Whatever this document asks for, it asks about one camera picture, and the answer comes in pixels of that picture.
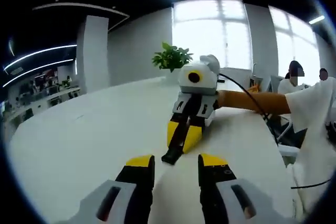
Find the large bright window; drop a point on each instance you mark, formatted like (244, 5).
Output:
(210, 32)
(294, 37)

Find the row of white office desks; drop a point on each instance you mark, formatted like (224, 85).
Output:
(52, 95)

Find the short ceiling light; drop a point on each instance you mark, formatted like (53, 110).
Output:
(316, 19)

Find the potted green plant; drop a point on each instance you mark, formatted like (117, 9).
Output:
(172, 58)

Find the white office chair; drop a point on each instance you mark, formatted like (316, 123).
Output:
(287, 140)

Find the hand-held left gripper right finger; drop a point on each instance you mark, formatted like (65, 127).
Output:
(225, 203)

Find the ceiling light strip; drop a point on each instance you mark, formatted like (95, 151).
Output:
(39, 52)
(36, 69)

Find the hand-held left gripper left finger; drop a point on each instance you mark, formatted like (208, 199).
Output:
(110, 203)

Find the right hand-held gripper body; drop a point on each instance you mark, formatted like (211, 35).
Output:
(199, 79)

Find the person in white shirt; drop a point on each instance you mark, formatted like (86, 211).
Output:
(312, 119)

